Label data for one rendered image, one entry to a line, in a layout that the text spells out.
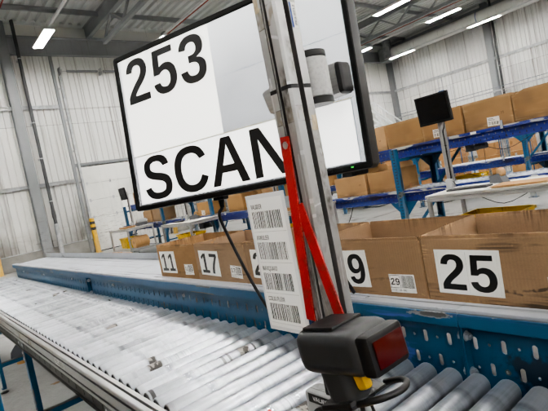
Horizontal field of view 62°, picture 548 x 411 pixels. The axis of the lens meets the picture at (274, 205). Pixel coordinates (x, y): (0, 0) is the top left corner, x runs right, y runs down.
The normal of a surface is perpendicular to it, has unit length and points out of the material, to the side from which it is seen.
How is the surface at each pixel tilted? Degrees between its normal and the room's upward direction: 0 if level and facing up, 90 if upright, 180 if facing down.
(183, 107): 86
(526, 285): 91
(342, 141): 86
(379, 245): 90
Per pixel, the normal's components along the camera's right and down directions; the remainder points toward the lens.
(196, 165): -0.51, 0.07
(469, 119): -0.76, 0.18
